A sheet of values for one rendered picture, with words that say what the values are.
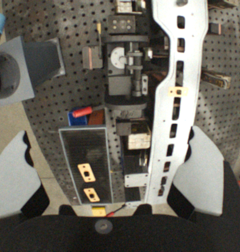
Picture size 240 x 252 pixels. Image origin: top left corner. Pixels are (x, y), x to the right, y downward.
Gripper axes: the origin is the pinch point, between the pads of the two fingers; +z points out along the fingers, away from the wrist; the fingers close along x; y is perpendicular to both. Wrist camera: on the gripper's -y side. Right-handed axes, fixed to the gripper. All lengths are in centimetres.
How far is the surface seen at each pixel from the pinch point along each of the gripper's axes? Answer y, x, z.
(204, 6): -25, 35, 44
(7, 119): 65, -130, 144
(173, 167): 49, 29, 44
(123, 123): 18.2, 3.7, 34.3
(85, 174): 32.7, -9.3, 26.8
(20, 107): 51, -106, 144
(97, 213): 60, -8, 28
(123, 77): 2.2, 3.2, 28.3
